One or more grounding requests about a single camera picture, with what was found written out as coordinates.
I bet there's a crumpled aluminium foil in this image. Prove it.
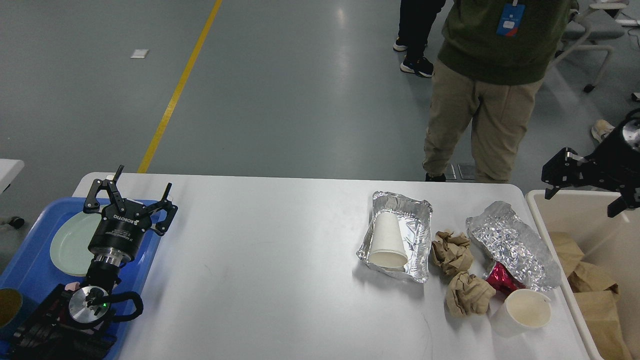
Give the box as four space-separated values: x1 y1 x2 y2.
465 201 562 292

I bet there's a person in khaki trousers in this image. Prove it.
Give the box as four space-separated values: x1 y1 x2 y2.
422 0 579 183

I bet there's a brown paper bag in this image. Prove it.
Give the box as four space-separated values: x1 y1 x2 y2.
548 231 585 278
573 290 633 360

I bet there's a blue plastic tray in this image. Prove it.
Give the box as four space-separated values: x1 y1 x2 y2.
0 198 166 360

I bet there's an aluminium foil tray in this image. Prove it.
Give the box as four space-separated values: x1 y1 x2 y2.
356 191 433 284

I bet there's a crumpled brown paper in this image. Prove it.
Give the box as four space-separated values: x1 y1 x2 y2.
431 231 474 276
445 271 497 318

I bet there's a brown bag in bin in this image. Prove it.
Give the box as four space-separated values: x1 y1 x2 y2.
567 261 620 299

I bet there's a light green plate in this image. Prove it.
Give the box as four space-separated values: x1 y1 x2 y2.
49 212 102 277

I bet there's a beige plastic bin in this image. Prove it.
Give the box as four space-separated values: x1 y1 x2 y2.
525 190 640 360

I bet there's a seated person at right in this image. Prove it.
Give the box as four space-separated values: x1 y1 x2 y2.
590 119 615 143

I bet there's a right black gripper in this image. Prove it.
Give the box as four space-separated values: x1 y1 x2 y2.
541 109 640 218

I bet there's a red foil wrapper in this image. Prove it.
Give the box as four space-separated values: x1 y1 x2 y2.
485 261 526 297

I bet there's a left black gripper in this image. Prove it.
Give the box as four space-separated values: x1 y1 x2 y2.
82 165 178 267

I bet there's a right white office chair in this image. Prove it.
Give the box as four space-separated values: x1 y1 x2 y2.
550 0 630 93

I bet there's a blue-grey mug yellow inside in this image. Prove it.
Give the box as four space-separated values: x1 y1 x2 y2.
0 288 39 342

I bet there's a pink mug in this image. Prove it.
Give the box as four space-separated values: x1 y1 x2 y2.
64 281 81 292

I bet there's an upright white paper cup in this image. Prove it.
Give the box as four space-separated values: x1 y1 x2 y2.
490 289 552 338

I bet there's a lower crumpled brown paper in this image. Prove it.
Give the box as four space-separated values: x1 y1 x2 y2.
445 271 497 318

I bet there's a person in black trousers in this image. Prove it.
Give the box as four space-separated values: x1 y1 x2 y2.
393 0 446 78

